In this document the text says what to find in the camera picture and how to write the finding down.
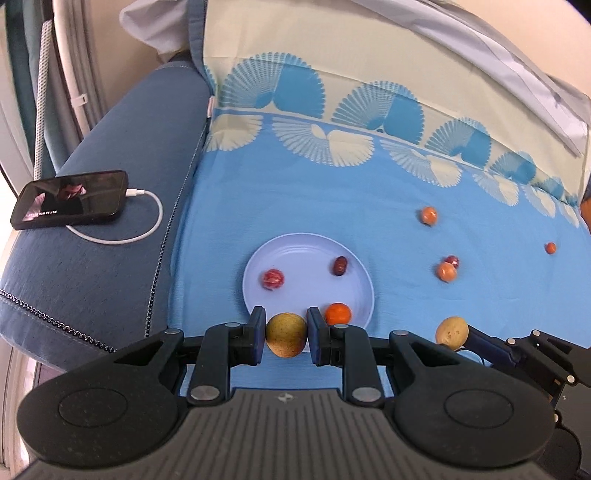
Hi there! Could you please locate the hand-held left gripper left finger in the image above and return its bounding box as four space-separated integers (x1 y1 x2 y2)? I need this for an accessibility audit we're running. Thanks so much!
111 305 267 406

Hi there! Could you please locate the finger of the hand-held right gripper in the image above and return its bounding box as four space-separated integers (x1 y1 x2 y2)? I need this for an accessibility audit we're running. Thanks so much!
462 324 591 398

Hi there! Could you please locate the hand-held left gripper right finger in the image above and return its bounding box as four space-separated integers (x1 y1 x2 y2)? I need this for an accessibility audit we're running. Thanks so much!
307 307 465 406

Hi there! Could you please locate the yellow green fruit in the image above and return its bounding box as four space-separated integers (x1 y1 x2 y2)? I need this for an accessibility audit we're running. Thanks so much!
265 312 308 358

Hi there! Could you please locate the small yellow fruit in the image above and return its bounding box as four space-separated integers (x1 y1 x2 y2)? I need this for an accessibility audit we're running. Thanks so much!
435 316 469 349

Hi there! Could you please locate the pale blue plate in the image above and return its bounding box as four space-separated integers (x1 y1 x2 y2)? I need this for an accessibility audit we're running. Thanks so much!
242 233 375 332

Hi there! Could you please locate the blue fan-print bedsheet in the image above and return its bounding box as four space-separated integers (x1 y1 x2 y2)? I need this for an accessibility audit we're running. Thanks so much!
166 0 591 398

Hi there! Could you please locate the blue fabric sofa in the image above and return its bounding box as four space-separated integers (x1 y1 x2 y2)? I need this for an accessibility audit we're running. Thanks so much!
0 62 214 370

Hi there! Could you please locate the black smartphone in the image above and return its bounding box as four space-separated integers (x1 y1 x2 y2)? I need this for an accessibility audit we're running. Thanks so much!
10 170 129 230

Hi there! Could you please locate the white charging cable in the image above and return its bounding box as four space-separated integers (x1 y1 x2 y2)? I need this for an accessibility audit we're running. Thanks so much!
67 187 164 243

